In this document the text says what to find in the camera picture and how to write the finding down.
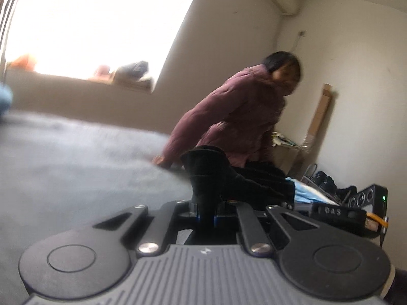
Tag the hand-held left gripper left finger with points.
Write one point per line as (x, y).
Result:
(194, 211)

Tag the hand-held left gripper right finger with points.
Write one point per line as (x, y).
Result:
(219, 213)

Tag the black fleece garment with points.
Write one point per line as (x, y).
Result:
(206, 171)

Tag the black shoe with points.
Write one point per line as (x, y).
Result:
(324, 181)

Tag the light blue cloth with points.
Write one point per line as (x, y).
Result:
(305, 193)

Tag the cardboard piece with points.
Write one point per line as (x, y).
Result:
(321, 114)

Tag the grey bed blanket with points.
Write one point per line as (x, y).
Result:
(79, 165)

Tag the teal pillow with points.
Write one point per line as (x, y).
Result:
(4, 98)

